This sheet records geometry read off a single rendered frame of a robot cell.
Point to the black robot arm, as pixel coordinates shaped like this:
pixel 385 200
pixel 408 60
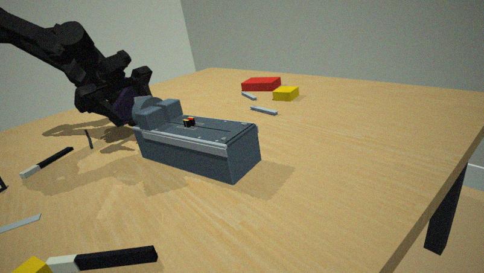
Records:
pixel 66 47

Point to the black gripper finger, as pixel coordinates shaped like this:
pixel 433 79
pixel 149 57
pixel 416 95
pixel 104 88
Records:
pixel 98 104
pixel 143 87

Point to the red rectangular block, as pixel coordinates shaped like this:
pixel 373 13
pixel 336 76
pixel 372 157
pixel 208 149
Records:
pixel 261 84

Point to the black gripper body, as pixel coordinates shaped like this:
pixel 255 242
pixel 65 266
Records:
pixel 114 83

